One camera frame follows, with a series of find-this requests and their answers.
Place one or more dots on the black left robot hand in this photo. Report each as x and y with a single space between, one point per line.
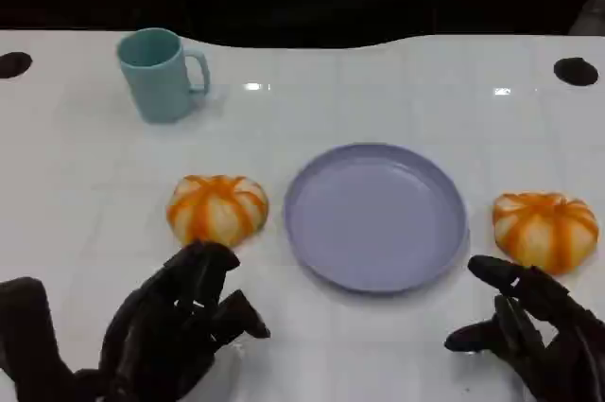
156 336

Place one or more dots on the orange and white bread roll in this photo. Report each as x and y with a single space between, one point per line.
215 210
543 232

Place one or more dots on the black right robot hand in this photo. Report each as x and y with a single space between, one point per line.
562 340

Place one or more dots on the black table grommet hole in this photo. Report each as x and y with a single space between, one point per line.
12 64
575 71

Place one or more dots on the lilac plate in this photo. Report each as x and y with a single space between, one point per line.
375 220

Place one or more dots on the pale green mug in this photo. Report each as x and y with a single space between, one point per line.
158 85

